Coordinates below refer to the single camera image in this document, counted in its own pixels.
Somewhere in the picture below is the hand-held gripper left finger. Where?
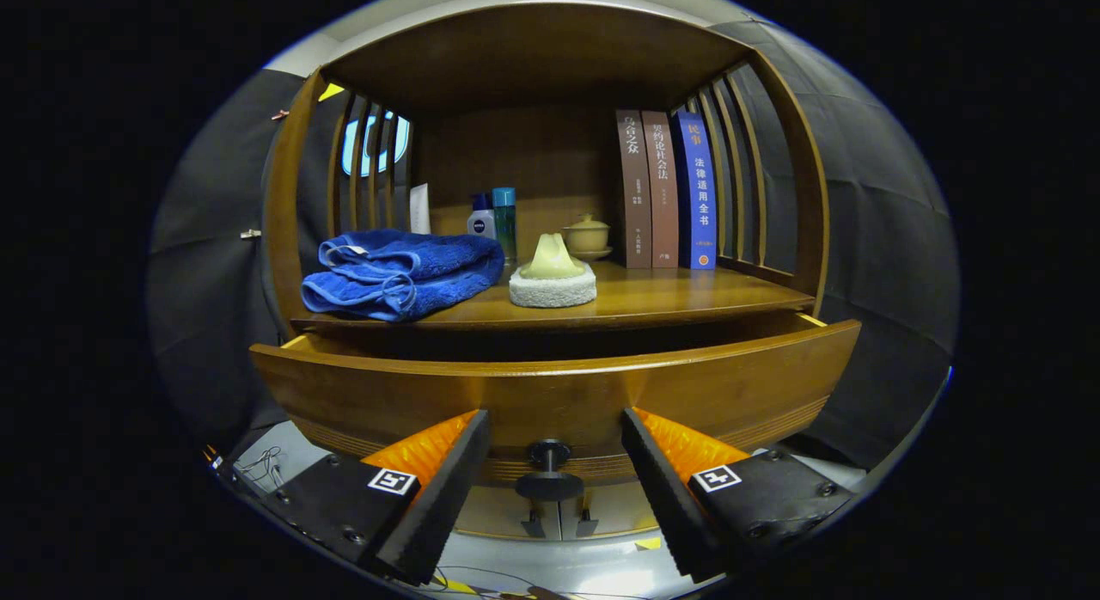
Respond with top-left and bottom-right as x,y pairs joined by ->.
225,408 -> 492,586

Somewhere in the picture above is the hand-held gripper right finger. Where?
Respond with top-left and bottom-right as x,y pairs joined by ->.
620,406 -> 859,584

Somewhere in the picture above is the brown wooden drawer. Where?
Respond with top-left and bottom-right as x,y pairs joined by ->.
249,312 -> 862,502

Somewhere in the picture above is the wooden cabinet door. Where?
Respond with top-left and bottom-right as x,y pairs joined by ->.
451,484 -> 561,541
559,484 -> 663,541

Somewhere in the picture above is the wooden countertop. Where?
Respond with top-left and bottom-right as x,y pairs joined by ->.
292,260 -> 816,332

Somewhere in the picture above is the brown wooden cabinet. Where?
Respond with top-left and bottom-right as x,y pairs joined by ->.
262,0 -> 830,545

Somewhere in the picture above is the folded blue towel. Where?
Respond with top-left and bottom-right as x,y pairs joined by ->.
301,229 -> 506,322

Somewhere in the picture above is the beige lidded teacup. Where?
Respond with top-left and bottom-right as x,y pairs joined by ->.
562,213 -> 614,262

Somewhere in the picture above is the white bottle with blue cap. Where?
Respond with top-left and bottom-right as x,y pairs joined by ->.
467,193 -> 497,240

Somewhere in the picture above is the clear teal bottle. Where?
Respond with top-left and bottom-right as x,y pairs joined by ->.
492,187 -> 518,266

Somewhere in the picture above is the reddish brown book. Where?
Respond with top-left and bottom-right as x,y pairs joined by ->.
641,110 -> 680,270

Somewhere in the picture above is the dark brown book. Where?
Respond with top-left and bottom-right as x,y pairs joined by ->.
615,109 -> 653,270

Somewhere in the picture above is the blue book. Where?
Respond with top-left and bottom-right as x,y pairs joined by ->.
673,110 -> 718,271

